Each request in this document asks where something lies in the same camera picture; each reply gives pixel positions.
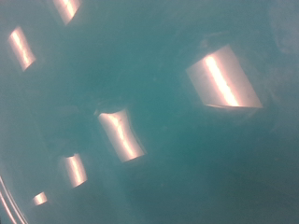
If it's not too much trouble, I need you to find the blue plate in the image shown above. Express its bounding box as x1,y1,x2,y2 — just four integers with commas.
0,0,299,224

